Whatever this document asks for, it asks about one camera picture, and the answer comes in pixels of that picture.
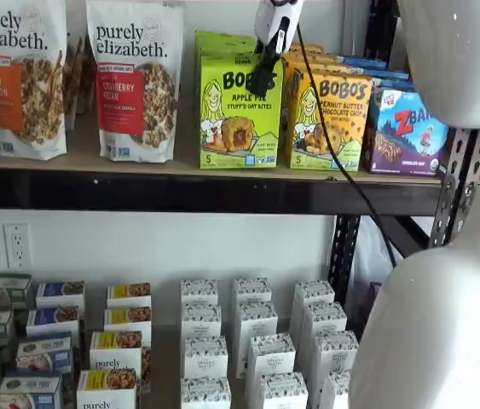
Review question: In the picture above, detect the clear plastic sheet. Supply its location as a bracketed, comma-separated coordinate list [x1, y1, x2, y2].
[350, 216, 398, 312]

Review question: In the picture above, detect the black cable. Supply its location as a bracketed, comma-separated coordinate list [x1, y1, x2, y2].
[294, 20, 398, 270]

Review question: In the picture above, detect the orange label granola bag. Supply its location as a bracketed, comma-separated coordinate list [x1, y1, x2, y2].
[0, 0, 69, 162]

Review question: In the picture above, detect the yellow Bobo's peanut butter box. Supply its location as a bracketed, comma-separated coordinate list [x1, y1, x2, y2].
[284, 54, 345, 78]
[288, 42, 326, 56]
[280, 69, 373, 172]

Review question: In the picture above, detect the yellow oat bites box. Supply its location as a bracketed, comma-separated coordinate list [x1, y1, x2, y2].
[198, 54, 286, 170]

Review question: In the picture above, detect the red label granola bag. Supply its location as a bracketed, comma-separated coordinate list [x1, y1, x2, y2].
[84, 0, 186, 164]

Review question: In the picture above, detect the blue Zbar box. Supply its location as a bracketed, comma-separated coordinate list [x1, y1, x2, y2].
[369, 77, 418, 91]
[341, 55, 390, 69]
[362, 67, 411, 81]
[361, 86, 453, 176]

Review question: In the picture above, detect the green Bobo's apple pie box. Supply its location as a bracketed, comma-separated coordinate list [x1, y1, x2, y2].
[194, 28, 258, 43]
[196, 40, 263, 60]

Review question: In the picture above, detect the blue label granola box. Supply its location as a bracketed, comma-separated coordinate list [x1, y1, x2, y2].
[25, 304, 82, 340]
[14, 335, 74, 378]
[0, 374, 64, 409]
[35, 279, 87, 310]

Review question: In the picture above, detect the yellow label granola box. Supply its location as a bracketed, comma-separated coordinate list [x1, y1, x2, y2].
[89, 330, 144, 372]
[102, 304, 153, 336]
[75, 368, 139, 409]
[106, 281, 153, 308]

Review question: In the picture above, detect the white wall outlet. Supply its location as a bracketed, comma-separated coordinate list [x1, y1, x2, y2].
[3, 222, 32, 269]

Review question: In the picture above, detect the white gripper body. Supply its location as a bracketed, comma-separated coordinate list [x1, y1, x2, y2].
[252, 0, 305, 55]

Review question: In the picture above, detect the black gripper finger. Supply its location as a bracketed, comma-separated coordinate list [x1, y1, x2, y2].
[249, 40, 286, 98]

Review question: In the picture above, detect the white patterned carton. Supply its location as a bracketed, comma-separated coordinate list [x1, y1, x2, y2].
[245, 334, 297, 376]
[257, 372, 309, 409]
[292, 279, 336, 337]
[236, 301, 280, 367]
[319, 370, 356, 409]
[182, 336, 229, 380]
[179, 279, 220, 308]
[181, 302, 223, 341]
[233, 277, 274, 342]
[300, 302, 348, 342]
[179, 377, 233, 409]
[309, 331, 360, 376]

